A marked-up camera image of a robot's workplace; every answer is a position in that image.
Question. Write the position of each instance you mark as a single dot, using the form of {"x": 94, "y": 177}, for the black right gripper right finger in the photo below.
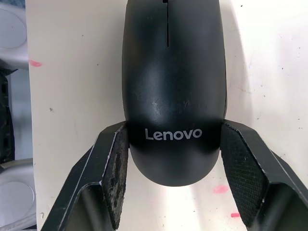
{"x": 252, "y": 173}

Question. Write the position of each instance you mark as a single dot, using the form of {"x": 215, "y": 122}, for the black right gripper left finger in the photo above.
{"x": 96, "y": 173}

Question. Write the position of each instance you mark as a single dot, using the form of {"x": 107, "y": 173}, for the black Lenovo mouse cover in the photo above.
{"x": 173, "y": 96}

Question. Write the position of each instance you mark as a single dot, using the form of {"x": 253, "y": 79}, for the silver robot body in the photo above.
{"x": 14, "y": 120}

